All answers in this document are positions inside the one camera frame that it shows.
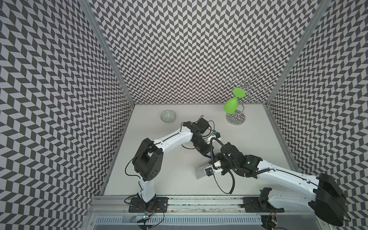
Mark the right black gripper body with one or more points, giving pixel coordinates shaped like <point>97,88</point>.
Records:
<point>227,165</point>

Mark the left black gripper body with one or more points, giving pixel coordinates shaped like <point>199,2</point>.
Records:
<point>201,145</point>

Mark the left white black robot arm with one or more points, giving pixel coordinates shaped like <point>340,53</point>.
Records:
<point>148,160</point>

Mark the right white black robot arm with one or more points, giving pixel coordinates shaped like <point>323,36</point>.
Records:
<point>324,196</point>

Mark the small patterned ceramic dish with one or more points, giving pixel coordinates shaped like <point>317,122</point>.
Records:
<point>168,116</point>

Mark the green plastic wine glass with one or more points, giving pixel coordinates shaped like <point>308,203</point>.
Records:
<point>232,104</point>

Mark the right small circuit board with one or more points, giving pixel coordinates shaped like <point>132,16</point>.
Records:
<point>269,222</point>

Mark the small circuit board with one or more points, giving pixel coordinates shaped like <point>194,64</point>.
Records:
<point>144,218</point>
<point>269,222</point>

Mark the left small circuit board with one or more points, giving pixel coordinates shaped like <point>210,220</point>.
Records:
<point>144,218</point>

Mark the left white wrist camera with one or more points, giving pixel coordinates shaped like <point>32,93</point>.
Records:
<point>216,135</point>

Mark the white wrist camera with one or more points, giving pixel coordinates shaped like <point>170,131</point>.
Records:
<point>216,135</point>
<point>210,169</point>

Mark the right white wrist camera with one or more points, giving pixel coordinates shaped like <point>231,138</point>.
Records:
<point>210,169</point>

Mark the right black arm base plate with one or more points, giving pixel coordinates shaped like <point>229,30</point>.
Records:
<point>253,205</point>

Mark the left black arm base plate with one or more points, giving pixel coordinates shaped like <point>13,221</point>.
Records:
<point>156,205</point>

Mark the aluminium front rail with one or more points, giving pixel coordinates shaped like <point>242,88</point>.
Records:
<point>290,202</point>

